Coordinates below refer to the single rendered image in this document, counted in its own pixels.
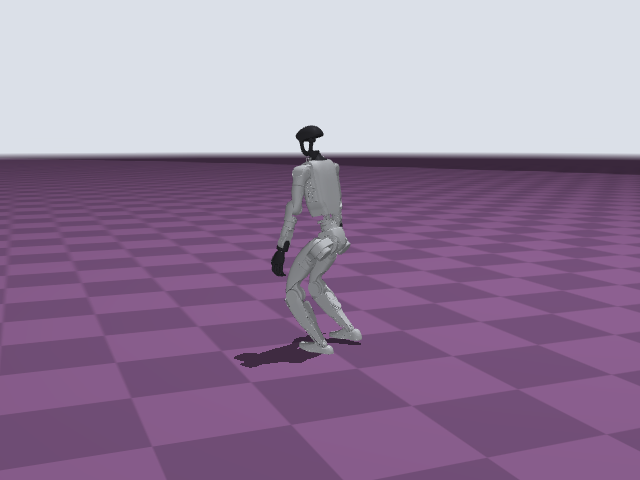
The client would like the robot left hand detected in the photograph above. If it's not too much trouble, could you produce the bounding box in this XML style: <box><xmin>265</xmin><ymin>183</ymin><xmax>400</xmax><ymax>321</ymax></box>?
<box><xmin>271</xmin><ymin>241</ymin><xmax>290</xmax><ymax>277</ymax></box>

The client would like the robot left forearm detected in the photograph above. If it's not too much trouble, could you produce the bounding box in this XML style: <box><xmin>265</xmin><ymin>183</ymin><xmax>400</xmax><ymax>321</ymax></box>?
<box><xmin>278</xmin><ymin>201</ymin><xmax>298</xmax><ymax>248</ymax></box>

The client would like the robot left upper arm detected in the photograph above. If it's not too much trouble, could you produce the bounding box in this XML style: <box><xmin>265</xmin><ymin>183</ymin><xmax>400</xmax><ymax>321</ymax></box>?
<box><xmin>291</xmin><ymin>164</ymin><xmax>311</xmax><ymax>216</ymax></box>

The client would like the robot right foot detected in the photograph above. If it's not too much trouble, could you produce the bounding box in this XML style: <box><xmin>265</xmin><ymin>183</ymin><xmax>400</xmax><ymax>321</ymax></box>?
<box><xmin>329</xmin><ymin>327</ymin><xmax>362</xmax><ymax>341</ymax></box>

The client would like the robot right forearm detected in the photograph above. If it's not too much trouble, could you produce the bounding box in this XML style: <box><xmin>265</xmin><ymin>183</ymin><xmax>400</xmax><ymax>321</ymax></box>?
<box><xmin>331</xmin><ymin>200</ymin><xmax>342</xmax><ymax>227</ymax></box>

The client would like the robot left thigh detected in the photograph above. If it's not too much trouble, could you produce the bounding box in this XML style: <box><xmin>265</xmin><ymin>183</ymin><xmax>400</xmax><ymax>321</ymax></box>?
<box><xmin>286</xmin><ymin>237</ymin><xmax>334</xmax><ymax>301</ymax></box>

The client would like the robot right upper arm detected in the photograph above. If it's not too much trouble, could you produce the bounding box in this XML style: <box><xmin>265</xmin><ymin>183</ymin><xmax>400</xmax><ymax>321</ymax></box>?
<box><xmin>334</xmin><ymin>163</ymin><xmax>342</xmax><ymax>200</ymax></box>

